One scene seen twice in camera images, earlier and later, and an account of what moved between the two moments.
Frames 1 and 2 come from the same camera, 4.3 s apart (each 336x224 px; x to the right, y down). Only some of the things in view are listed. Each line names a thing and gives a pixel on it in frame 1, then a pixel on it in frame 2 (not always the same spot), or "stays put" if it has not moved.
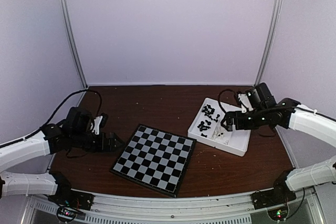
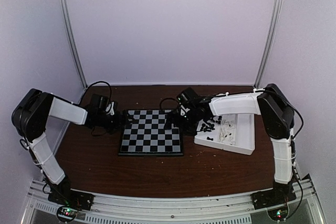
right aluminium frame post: (269, 52) stays put
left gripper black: (104, 147) to (119, 124)
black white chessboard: (155, 158) to (145, 134)
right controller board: (278, 214) stays put
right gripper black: (229, 116) to (177, 123)
